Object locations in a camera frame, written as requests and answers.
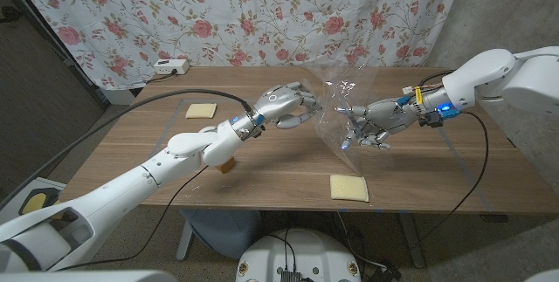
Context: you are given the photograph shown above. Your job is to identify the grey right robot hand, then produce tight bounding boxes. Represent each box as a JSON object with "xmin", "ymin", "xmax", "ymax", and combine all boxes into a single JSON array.
[{"xmin": 335, "ymin": 94, "xmax": 447, "ymax": 151}]

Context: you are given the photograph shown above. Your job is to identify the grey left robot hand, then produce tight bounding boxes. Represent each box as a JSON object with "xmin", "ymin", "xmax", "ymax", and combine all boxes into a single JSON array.
[{"xmin": 231, "ymin": 80, "xmax": 323, "ymax": 141}]

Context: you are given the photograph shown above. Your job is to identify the grey yellow handled scissors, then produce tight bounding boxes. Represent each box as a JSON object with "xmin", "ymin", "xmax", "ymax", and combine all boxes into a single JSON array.
[{"xmin": 338, "ymin": 96, "xmax": 366, "ymax": 140}]

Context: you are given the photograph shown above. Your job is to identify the transparent cling film sheet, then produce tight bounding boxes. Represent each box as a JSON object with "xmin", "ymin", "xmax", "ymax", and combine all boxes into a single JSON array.
[{"xmin": 303, "ymin": 61, "xmax": 390, "ymax": 177}]

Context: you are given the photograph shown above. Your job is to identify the brown wooden block with holes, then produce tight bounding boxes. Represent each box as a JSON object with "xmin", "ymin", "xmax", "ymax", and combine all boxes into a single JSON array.
[{"xmin": 216, "ymin": 155, "xmax": 238, "ymax": 175}]

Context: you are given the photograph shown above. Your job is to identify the yellow sponge near front edge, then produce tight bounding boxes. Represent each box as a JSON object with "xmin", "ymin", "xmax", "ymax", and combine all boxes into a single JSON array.
[{"xmin": 329, "ymin": 174, "xmax": 370, "ymax": 203}]

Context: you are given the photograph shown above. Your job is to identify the yellow sponge at left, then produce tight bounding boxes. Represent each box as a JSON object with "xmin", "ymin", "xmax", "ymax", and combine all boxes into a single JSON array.
[{"xmin": 184, "ymin": 102, "xmax": 218, "ymax": 120}]

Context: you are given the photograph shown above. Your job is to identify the floral backdrop cloth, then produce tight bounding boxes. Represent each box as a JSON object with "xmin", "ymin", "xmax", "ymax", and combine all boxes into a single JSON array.
[{"xmin": 6, "ymin": 0, "xmax": 468, "ymax": 91}]

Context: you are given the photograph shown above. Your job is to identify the white power strip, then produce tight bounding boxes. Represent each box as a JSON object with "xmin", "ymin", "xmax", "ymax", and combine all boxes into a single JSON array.
[{"xmin": 153, "ymin": 58, "xmax": 190, "ymax": 76}]

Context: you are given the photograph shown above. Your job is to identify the grey metal table leg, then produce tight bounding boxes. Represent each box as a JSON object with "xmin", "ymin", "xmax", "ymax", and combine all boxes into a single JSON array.
[
  {"xmin": 176, "ymin": 220, "xmax": 193, "ymax": 260},
  {"xmin": 399, "ymin": 211, "xmax": 427, "ymax": 269}
]

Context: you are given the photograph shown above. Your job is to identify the blue grey round stool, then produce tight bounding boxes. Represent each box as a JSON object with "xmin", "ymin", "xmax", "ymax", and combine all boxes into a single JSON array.
[{"xmin": 181, "ymin": 209, "xmax": 263, "ymax": 260}]

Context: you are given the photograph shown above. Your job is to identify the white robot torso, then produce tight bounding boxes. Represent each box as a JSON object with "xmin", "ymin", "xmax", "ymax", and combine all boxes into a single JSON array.
[{"xmin": 235, "ymin": 228, "xmax": 362, "ymax": 282}]

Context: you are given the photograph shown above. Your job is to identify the black power adapter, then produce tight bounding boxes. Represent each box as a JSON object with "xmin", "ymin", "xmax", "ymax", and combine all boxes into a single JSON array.
[{"xmin": 369, "ymin": 259, "xmax": 403, "ymax": 282}]

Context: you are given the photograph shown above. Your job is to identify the white mat with yellow marks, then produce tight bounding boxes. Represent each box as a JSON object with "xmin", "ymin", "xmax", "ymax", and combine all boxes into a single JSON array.
[{"xmin": 0, "ymin": 176, "xmax": 66, "ymax": 224}]

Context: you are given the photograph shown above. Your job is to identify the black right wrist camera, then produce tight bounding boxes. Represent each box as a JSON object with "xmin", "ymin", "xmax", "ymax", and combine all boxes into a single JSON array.
[{"xmin": 418, "ymin": 109, "xmax": 460, "ymax": 129}]

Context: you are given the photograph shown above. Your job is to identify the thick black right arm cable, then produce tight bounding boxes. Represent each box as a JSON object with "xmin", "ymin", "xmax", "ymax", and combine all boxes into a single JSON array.
[{"xmin": 417, "ymin": 69, "xmax": 455, "ymax": 89}]

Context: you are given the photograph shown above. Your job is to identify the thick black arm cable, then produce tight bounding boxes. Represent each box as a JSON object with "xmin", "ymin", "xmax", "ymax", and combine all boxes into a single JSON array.
[
  {"xmin": 417, "ymin": 69, "xmax": 455, "ymax": 89},
  {"xmin": 0, "ymin": 88, "xmax": 255, "ymax": 210}
]

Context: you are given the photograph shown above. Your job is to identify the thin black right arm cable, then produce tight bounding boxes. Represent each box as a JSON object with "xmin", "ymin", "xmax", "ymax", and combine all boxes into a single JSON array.
[{"xmin": 417, "ymin": 111, "xmax": 490, "ymax": 244}]

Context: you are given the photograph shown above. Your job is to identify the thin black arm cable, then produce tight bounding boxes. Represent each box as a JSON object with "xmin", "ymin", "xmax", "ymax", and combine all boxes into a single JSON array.
[
  {"xmin": 56, "ymin": 164, "xmax": 210, "ymax": 272},
  {"xmin": 417, "ymin": 111, "xmax": 490, "ymax": 244}
]

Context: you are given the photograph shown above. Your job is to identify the black power strip cord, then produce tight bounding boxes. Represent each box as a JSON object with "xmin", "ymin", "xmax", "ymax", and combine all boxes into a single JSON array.
[{"xmin": 146, "ymin": 70, "xmax": 178, "ymax": 85}]

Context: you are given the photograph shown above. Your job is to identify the black torso cable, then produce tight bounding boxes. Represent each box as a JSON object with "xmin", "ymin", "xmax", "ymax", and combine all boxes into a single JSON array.
[{"xmin": 266, "ymin": 228, "xmax": 298, "ymax": 272}]

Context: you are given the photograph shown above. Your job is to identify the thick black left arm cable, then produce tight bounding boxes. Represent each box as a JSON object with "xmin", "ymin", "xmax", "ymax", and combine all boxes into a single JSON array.
[{"xmin": 0, "ymin": 88, "xmax": 255, "ymax": 210}]

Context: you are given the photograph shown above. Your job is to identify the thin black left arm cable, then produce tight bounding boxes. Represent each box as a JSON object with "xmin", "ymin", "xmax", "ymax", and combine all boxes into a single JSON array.
[{"xmin": 56, "ymin": 164, "xmax": 210, "ymax": 272}]

